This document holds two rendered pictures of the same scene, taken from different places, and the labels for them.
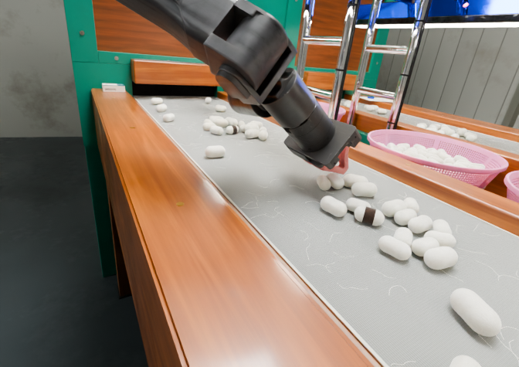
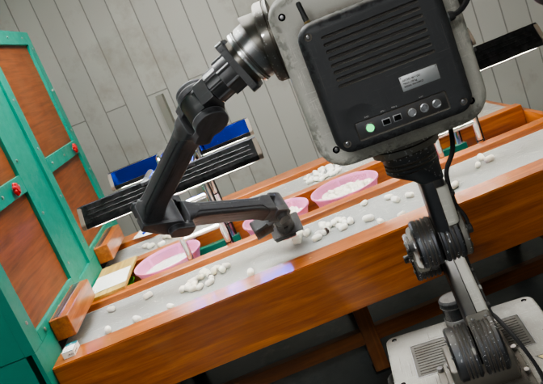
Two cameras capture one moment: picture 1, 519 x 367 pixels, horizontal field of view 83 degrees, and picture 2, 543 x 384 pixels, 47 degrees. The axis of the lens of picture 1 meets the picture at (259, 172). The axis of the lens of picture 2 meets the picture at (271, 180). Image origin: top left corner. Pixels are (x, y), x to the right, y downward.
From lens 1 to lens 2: 171 cm
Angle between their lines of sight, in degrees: 55
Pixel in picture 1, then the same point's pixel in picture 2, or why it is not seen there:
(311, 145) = (292, 227)
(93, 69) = (44, 351)
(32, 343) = not seen: outside the picture
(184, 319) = (358, 243)
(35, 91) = not seen: outside the picture
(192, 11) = (267, 204)
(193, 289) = (350, 245)
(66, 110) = not seen: outside the picture
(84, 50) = (33, 337)
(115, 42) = (33, 316)
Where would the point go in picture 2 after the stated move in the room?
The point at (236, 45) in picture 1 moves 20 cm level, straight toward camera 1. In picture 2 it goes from (282, 204) to (345, 188)
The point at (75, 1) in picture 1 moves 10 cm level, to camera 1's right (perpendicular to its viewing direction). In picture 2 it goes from (12, 300) to (39, 280)
